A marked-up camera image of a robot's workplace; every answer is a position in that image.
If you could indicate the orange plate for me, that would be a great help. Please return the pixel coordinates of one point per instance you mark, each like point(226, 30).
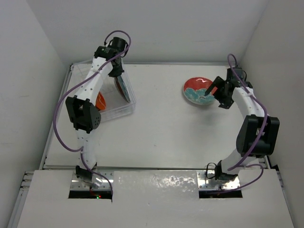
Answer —
point(100, 102)

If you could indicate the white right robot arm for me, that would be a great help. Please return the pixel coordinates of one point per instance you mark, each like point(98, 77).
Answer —
point(258, 133)

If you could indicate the red and blue plate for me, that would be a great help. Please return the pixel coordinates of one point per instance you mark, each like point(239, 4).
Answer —
point(194, 90)

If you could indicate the white wire dish rack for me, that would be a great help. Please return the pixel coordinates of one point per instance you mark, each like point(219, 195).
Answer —
point(116, 106)

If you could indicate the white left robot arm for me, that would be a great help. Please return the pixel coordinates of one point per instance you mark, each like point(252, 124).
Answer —
point(85, 106)

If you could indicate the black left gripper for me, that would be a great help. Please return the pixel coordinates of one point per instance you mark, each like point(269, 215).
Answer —
point(117, 72)

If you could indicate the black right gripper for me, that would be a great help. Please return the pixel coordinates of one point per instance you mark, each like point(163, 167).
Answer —
point(225, 102)

